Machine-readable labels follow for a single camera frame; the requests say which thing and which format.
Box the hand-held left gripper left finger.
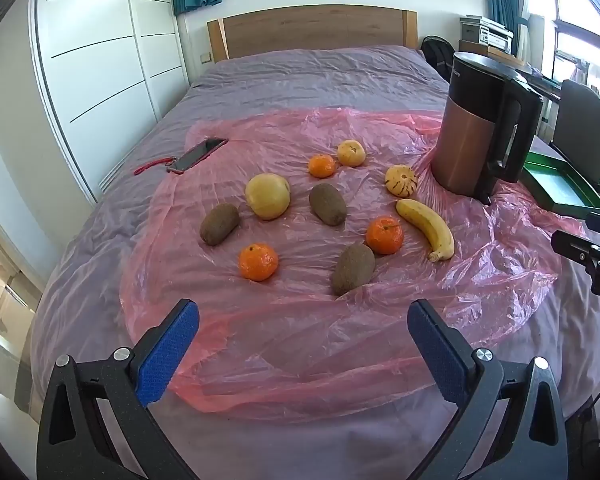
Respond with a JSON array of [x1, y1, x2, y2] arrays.
[[36, 298, 216, 480]]

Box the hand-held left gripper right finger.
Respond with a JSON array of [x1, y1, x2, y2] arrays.
[[407, 298, 570, 480]]

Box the green tray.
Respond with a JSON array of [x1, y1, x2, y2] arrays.
[[522, 150, 600, 220]]

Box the brown kiwi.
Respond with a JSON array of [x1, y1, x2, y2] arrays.
[[309, 182, 347, 226], [331, 243, 376, 297], [200, 203, 241, 247]]

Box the orange mandarin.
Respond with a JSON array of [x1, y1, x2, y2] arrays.
[[308, 154, 337, 179], [365, 216, 405, 255], [238, 243, 279, 282]]

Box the yellow banana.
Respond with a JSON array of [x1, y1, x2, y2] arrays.
[[396, 199, 455, 263]]

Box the striped pepino melon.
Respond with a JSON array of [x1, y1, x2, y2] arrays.
[[384, 164, 419, 197]]

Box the yellow-green apple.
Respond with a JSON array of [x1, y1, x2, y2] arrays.
[[245, 173, 291, 220]]

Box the grey chair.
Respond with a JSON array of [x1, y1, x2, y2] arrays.
[[550, 79, 600, 201]]

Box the pink plastic sheet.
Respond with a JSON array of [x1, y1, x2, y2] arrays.
[[119, 107, 566, 423]]

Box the copper and black electric kettle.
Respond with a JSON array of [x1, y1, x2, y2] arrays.
[[431, 51, 545, 206]]

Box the desk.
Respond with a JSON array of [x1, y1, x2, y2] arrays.
[[522, 57, 566, 136]]

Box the wooden dresser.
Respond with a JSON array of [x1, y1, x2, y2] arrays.
[[460, 40, 526, 68]]

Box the black smartphone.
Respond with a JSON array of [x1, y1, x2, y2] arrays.
[[166, 137, 229, 175]]

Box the window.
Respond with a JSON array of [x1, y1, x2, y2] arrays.
[[525, 0, 600, 86]]

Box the white printer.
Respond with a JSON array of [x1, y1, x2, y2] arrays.
[[460, 15, 514, 52]]

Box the black backpack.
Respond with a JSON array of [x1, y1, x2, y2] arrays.
[[420, 35, 456, 83]]

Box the white wardrobe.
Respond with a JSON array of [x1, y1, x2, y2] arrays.
[[27, 0, 191, 206]]

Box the wooden headboard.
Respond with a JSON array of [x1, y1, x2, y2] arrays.
[[207, 5, 418, 63]]

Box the red lanyard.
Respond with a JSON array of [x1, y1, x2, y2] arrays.
[[133, 156, 177, 176]]

